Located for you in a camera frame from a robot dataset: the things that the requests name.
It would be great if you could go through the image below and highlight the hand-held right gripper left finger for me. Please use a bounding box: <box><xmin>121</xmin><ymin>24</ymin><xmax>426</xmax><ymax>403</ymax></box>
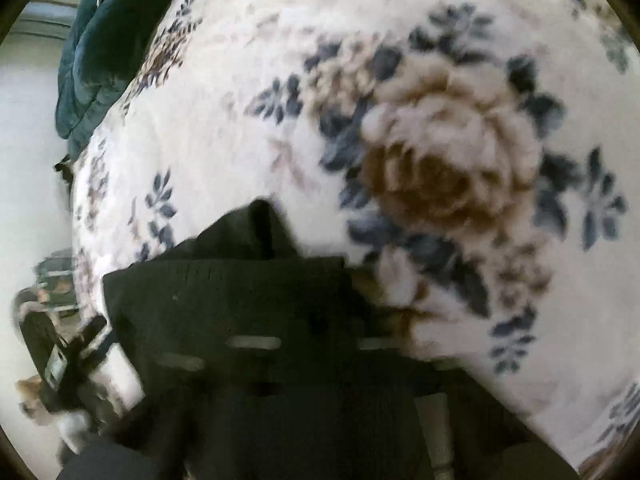
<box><xmin>59</xmin><ymin>437</ymin><xmax>168</xmax><ymax>480</ymax></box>

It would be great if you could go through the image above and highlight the teal quilt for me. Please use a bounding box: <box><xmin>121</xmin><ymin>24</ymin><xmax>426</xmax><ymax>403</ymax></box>
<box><xmin>55</xmin><ymin>0</ymin><xmax>199</xmax><ymax>161</ymax></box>

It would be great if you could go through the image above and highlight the floral blanket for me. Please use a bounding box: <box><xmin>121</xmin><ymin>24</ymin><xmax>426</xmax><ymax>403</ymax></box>
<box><xmin>69</xmin><ymin>0</ymin><xmax>640</xmax><ymax>476</ymax></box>

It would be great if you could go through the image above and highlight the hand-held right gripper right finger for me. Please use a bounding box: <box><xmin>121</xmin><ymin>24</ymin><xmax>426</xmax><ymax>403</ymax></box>
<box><xmin>440</xmin><ymin>360</ymin><xmax>578</xmax><ymax>480</ymax></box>

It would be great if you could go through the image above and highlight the dark striped sweater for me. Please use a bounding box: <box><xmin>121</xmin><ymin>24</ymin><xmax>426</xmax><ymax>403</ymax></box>
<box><xmin>102</xmin><ymin>199</ymin><xmax>453</xmax><ymax>480</ymax></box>

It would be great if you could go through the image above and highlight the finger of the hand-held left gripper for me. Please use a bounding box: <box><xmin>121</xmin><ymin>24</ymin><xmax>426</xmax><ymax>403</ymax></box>
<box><xmin>74</xmin><ymin>314</ymin><xmax>115</xmax><ymax>358</ymax></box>

